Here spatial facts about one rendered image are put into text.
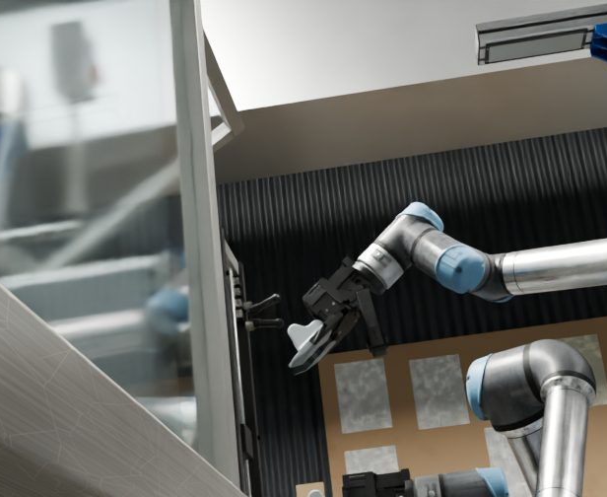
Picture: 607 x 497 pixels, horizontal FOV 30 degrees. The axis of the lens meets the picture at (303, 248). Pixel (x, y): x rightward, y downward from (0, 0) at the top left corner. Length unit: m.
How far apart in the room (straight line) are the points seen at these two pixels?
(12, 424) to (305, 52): 3.42
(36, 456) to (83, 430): 0.04
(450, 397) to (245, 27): 1.82
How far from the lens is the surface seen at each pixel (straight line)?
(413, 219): 1.94
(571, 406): 1.99
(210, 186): 0.96
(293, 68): 3.64
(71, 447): 0.31
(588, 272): 1.88
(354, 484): 1.90
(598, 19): 2.31
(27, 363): 0.28
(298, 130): 3.74
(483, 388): 2.12
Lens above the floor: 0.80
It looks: 23 degrees up
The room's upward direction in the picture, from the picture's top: 6 degrees counter-clockwise
